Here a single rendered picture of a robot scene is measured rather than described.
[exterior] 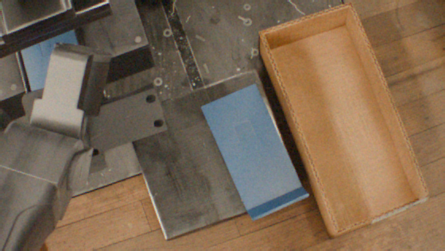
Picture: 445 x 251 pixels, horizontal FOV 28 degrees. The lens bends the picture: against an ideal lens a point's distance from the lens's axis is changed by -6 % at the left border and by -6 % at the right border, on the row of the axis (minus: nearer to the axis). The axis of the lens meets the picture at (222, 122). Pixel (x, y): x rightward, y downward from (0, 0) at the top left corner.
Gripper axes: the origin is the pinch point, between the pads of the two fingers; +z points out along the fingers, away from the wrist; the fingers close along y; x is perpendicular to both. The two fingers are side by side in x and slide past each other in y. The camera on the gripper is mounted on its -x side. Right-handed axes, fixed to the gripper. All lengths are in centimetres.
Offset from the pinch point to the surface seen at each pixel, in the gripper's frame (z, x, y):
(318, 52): 8.3, -31.3, -3.7
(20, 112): 10.2, 6.3, 0.9
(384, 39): 8.1, -40.2, -4.5
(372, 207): -1.1, -30.8, -21.9
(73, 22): -8.2, -4.6, 10.5
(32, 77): 4.5, 2.7, 5.2
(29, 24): -13.6, -0.4, 12.3
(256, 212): -2.1, -17.2, -17.0
